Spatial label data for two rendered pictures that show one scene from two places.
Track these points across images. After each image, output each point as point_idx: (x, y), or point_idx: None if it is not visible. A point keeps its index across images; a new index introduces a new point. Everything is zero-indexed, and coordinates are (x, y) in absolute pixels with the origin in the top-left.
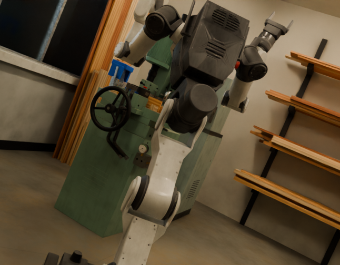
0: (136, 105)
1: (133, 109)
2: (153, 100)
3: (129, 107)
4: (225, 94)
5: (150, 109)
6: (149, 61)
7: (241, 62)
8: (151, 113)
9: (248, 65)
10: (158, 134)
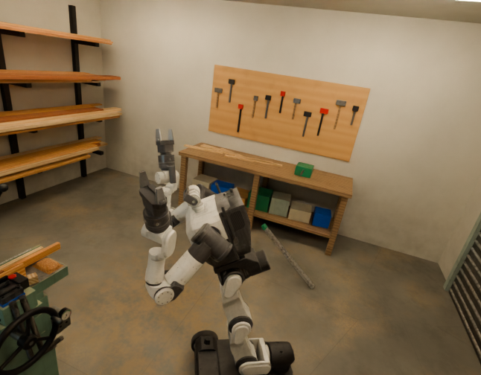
0: (37, 301)
1: (38, 306)
2: (12, 272)
3: (55, 311)
4: (175, 222)
5: (32, 283)
6: None
7: None
8: (40, 285)
9: None
10: (239, 297)
